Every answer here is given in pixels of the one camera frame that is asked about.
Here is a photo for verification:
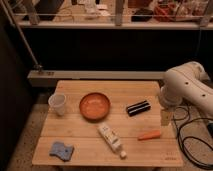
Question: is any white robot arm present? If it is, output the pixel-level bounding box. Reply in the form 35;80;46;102
158;61;213;126

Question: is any orange ceramic bowl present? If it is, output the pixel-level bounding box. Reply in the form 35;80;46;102
79;92;111;120

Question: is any orange carrot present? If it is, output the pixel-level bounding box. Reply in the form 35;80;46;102
138;130;161;140

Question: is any black striped block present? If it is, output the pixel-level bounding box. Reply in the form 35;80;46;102
126;100;151;117

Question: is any white tube bottle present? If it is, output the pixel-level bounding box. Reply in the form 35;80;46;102
98;123;127;159

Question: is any wooden table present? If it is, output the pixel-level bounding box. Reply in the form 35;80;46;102
31;80;185;168

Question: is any clear plastic cup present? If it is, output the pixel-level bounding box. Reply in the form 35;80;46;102
48;93;66;116

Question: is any blue sponge cloth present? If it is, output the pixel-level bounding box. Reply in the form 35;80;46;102
49;142;74;162

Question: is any grey metal beam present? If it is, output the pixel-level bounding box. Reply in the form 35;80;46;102
27;70;164;87

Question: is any diagonal metal pole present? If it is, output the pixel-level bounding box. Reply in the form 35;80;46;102
2;0;43;74

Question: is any upper window shelf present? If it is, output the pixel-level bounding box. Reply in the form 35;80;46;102
9;0;213;30

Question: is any black cable on floor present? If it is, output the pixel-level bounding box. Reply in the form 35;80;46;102
172;105;213;170

